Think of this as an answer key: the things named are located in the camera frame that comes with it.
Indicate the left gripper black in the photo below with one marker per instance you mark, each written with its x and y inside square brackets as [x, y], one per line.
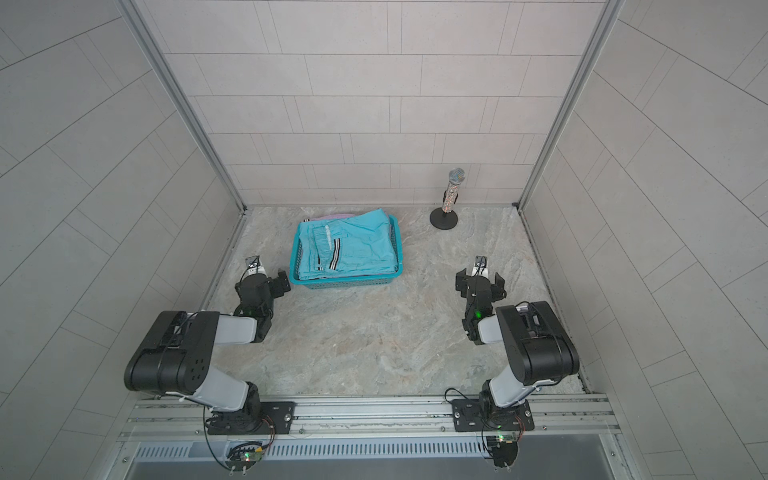
[276, 284]

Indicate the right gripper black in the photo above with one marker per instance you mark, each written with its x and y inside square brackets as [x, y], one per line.
[465, 283]

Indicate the teal pants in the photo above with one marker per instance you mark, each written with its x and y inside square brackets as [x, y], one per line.
[358, 246]

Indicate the purple pants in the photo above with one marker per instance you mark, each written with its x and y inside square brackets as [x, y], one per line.
[333, 215]

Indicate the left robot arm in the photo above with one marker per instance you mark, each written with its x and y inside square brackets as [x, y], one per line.
[175, 359]

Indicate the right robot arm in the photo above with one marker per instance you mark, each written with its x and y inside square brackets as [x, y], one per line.
[538, 349]

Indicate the teal plastic basket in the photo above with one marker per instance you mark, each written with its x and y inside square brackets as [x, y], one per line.
[351, 281]

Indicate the glitter microphone on stand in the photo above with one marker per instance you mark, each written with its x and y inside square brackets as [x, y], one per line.
[444, 217]

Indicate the right circuit board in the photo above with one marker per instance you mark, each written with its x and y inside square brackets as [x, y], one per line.
[503, 451]

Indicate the circuit board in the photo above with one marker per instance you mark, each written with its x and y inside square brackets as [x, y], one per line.
[503, 451]
[241, 458]

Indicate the ventilation grille strip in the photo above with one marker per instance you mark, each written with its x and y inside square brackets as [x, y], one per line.
[320, 449]

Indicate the left circuit board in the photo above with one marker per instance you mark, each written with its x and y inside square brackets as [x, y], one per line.
[241, 458]

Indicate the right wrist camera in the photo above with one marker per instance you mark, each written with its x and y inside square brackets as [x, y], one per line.
[481, 264]

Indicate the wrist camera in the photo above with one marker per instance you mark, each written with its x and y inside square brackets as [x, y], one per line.
[255, 265]
[481, 264]

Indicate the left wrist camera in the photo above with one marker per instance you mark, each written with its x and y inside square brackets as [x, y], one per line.
[255, 265]

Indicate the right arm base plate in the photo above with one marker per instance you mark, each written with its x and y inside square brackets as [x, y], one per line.
[474, 415]

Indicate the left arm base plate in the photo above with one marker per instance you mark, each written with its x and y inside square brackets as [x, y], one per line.
[272, 418]

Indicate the aluminium mounting rail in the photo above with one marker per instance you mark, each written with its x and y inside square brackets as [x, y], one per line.
[320, 417]

